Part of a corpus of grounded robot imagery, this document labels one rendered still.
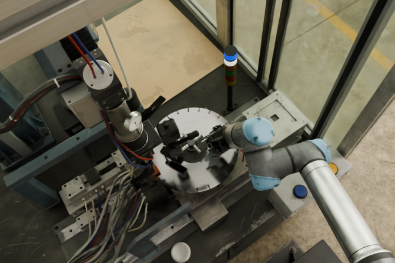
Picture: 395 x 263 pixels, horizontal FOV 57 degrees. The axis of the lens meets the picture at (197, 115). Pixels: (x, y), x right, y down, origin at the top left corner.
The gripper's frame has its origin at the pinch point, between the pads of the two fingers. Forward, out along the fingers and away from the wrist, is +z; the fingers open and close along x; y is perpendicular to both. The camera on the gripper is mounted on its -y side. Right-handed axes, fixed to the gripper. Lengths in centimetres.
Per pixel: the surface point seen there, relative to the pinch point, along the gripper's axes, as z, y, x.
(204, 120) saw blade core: 7.1, -4.5, -6.6
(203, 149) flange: 3.0, 3.4, 1.8
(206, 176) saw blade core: 0.8, 8.3, 9.7
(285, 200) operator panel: -8.9, -8.6, 30.2
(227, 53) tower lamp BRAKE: -10.8, -16.3, -23.3
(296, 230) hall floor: 60, -45, 78
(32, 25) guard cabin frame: -96, 50, -24
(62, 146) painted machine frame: 17, 42, -24
